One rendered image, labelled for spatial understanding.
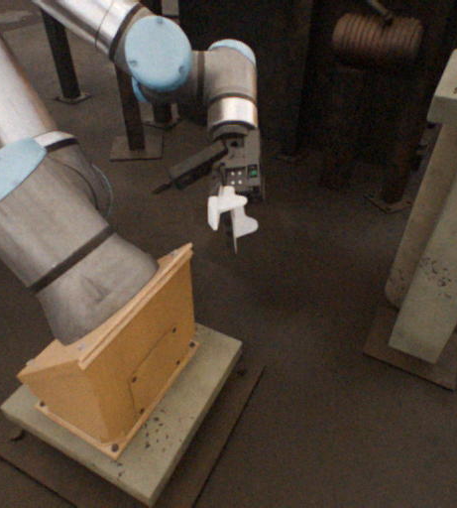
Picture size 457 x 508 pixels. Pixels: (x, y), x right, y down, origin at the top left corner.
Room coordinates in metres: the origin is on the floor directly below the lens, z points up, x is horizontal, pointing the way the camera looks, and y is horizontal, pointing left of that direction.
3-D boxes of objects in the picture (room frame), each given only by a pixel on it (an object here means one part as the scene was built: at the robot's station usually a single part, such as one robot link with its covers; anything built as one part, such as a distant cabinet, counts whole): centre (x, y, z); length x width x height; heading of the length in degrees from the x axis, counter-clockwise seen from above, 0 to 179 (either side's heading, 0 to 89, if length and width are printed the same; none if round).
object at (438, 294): (0.61, -0.43, 0.31); 0.24 x 0.16 x 0.62; 61
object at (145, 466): (0.46, 0.18, 0.10); 0.32 x 0.32 x 0.04; 62
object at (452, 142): (0.77, -0.47, 0.26); 0.12 x 0.12 x 0.52
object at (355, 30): (1.30, -0.42, 0.27); 0.22 x 0.13 x 0.53; 61
